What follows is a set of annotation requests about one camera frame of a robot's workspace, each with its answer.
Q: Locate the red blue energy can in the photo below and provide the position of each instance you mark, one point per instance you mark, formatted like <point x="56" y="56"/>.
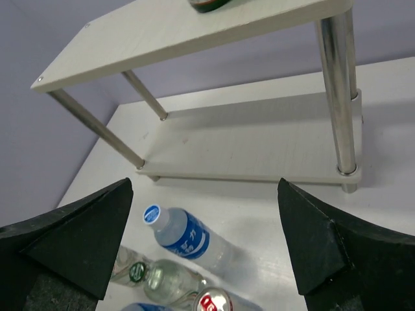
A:
<point x="219" y="299"/>

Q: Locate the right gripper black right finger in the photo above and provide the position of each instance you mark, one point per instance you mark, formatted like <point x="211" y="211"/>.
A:
<point x="342" y="262"/>

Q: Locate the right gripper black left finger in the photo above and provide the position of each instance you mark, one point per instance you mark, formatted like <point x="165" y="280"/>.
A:
<point x="63" y="259"/>

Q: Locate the white two-tier shelf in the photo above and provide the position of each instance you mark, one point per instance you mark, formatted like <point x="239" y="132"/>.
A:
<point x="306" y="129"/>

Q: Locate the clear green cap bottle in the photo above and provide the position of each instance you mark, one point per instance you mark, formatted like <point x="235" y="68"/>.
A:
<point x="163" y="281"/>

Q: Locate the green glass bottle left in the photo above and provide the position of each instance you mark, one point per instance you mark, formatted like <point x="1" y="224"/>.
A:
<point x="204" y="6"/>

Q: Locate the blue label water bottle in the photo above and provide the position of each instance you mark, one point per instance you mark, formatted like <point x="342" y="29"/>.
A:
<point x="183" y="234"/>
<point x="145" y="307"/>

